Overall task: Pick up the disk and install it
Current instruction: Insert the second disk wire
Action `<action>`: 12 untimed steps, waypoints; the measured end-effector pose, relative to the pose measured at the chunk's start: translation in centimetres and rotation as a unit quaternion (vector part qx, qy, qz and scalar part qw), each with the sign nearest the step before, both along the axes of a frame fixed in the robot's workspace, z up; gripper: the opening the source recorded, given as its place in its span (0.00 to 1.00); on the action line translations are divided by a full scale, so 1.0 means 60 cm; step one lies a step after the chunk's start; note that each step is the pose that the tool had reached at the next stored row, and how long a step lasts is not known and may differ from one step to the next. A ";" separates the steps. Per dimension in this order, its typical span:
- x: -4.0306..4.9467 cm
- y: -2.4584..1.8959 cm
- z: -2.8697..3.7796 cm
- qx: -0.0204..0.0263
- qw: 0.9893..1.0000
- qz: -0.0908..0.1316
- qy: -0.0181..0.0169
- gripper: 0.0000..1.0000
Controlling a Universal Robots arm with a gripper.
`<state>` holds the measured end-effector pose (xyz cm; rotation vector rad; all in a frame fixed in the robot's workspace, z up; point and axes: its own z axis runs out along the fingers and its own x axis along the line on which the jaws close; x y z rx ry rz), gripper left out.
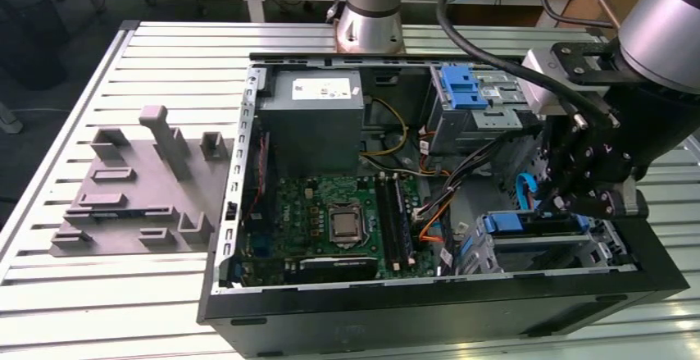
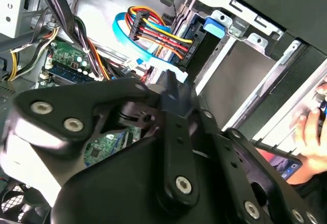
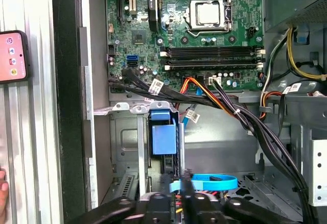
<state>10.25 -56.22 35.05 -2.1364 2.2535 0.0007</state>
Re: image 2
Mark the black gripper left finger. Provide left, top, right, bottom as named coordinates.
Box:
left=14, top=69, right=200, bottom=208

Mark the person hand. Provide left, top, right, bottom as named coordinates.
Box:
left=288, top=77, right=327, bottom=184

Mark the blue wire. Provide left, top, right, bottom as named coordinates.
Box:
left=112, top=12, right=190, bottom=83

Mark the red yellow power wire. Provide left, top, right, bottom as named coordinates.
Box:
left=124, top=6, right=198, bottom=61

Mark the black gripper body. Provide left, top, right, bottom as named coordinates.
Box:
left=50, top=134, right=247, bottom=224

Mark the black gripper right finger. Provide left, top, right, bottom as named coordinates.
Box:
left=178, top=85, right=326, bottom=224

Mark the hard disk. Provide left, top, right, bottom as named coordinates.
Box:
left=150, top=12, right=228, bottom=84

